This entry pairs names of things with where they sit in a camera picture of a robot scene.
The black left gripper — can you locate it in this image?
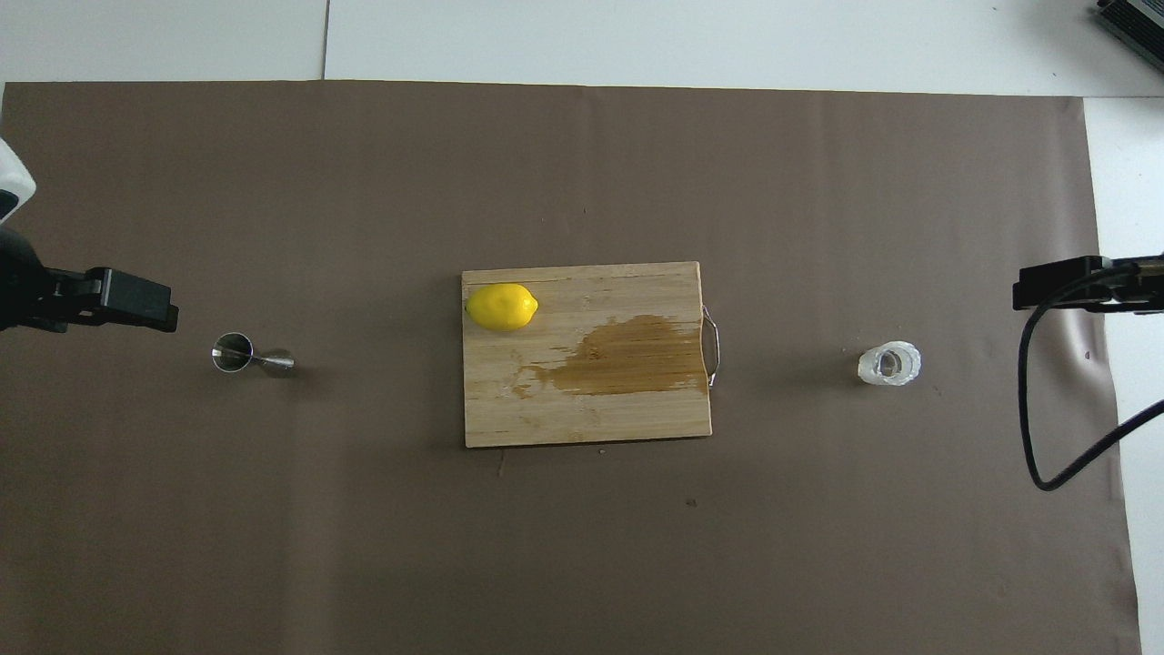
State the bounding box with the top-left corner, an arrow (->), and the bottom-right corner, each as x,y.
0,226 -> 180,334

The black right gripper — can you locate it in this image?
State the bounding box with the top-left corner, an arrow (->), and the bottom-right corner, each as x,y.
1012,255 -> 1164,316

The steel double jigger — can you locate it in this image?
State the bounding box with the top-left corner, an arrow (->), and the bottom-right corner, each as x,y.
211,332 -> 296,376

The clear plastic cup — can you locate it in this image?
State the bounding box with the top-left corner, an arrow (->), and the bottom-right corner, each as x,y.
857,340 -> 922,388

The grey ribbed metal device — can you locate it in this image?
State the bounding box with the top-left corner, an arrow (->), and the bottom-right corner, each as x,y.
1091,0 -> 1164,74

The brown paper table mat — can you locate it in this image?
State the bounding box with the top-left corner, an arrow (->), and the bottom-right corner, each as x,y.
0,80 -> 1143,655

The yellow lemon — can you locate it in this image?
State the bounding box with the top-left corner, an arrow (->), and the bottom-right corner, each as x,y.
465,283 -> 540,333

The wooden cutting board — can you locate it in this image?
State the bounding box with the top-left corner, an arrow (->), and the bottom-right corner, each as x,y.
461,261 -> 725,449

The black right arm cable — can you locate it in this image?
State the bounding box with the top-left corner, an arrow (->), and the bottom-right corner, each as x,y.
1018,258 -> 1164,493

